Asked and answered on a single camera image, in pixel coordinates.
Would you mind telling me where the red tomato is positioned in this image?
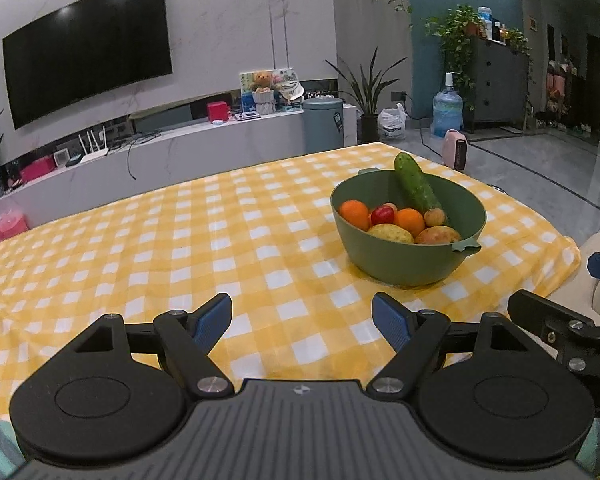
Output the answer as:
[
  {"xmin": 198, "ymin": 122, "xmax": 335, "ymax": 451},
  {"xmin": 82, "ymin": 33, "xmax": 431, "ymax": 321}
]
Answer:
[{"xmin": 370, "ymin": 205, "xmax": 396, "ymax": 226}]

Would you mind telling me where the orange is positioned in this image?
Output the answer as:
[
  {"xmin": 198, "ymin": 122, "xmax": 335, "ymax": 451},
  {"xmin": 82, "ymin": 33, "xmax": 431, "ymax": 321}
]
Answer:
[
  {"xmin": 394, "ymin": 208, "xmax": 427, "ymax": 237},
  {"xmin": 338, "ymin": 200, "xmax": 370, "ymax": 231}
]

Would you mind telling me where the green colander bowl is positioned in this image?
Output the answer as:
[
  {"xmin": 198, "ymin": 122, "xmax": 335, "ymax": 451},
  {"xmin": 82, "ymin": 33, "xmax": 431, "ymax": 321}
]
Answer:
[{"xmin": 330, "ymin": 169, "xmax": 486, "ymax": 287}]

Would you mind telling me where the reddish apple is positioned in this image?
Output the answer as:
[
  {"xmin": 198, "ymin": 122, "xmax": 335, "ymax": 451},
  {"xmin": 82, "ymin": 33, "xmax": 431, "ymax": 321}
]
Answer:
[{"xmin": 414, "ymin": 226, "xmax": 462, "ymax": 245}]

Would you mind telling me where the yellow pear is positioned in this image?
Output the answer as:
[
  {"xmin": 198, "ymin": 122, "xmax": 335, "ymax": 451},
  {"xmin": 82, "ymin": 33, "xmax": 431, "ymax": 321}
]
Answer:
[{"xmin": 367, "ymin": 224, "xmax": 414, "ymax": 245}]

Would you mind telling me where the yellow checkered tablecloth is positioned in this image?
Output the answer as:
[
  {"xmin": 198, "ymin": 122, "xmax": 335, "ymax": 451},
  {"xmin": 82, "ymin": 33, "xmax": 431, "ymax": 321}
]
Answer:
[{"xmin": 0, "ymin": 141, "xmax": 582, "ymax": 424}]

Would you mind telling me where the green cucumber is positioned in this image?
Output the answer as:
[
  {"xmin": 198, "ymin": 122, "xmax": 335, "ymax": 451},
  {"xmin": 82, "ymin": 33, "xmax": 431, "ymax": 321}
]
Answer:
[{"xmin": 393, "ymin": 152, "xmax": 441, "ymax": 214}]

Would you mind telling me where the white tv console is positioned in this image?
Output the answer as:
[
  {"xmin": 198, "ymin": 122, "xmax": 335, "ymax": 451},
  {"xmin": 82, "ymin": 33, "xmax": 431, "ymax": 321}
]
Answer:
[{"xmin": 0, "ymin": 103, "xmax": 359, "ymax": 231}]

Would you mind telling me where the pink small heater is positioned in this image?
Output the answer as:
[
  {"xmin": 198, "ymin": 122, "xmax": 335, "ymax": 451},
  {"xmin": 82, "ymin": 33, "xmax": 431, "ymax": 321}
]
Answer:
[{"xmin": 442, "ymin": 129, "xmax": 468, "ymax": 171}]

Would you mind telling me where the white wifi router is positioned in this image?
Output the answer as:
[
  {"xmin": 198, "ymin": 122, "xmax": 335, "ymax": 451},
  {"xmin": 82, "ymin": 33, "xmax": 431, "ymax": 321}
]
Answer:
[{"xmin": 78, "ymin": 127, "xmax": 109, "ymax": 162}]

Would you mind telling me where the pink storage basket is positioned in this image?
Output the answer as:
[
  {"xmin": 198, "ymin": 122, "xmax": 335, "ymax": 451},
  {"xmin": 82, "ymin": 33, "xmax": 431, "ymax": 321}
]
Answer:
[{"xmin": 0, "ymin": 210, "xmax": 29, "ymax": 243}]

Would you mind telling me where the white plastic bag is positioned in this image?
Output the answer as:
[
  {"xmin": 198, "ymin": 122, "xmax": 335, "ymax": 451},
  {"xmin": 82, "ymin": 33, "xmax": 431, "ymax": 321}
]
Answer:
[{"xmin": 378, "ymin": 102, "xmax": 407, "ymax": 141}]

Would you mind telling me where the dark grey drawer cabinet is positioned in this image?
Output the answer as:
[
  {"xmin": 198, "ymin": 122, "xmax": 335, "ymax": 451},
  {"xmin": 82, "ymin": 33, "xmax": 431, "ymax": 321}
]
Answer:
[{"xmin": 464, "ymin": 37, "xmax": 529, "ymax": 130}]

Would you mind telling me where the blue water jug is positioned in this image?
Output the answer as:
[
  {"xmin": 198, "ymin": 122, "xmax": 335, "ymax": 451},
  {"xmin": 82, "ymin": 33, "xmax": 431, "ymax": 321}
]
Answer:
[{"xmin": 430, "ymin": 72, "xmax": 464, "ymax": 138}]

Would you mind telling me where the red box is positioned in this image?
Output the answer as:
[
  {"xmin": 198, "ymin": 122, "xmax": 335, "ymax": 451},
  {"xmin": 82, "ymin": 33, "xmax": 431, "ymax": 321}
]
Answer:
[{"xmin": 207, "ymin": 101, "xmax": 230, "ymax": 124}]

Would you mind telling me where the grey-blue trash bin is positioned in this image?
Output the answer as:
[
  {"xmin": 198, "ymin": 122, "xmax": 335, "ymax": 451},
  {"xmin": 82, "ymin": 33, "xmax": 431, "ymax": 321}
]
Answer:
[{"xmin": 302, "ymin": 96, "xmax": 344, "ymax": 154}]

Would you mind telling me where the tall potted plant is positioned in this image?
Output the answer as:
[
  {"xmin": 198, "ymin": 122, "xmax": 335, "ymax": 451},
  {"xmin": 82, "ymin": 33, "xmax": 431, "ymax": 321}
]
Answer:
[{"xmin": 326, "ymin": 48, "xmax": 407, "ymax": 144}]

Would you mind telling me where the teddy bear toy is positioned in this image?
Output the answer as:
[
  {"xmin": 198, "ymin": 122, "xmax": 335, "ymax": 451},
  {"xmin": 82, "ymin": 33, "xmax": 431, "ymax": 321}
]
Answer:
[{"xmin": 251, "ymin": 70, "xmax": 275, "ymax": 92}]

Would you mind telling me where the leafy plant on cabinet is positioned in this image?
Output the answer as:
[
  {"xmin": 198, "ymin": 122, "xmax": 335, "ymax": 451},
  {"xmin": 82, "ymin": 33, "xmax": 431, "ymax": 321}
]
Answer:
[{"xmin": 426, "ymin": 4, "xmax": 530, "ymax": 114}]

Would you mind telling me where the black television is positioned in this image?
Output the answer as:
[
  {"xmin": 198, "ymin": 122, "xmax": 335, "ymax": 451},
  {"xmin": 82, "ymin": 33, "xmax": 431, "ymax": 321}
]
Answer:
[{"xmin": 3, "ymin": 0, "xmax": 173, "ymax": 129}]

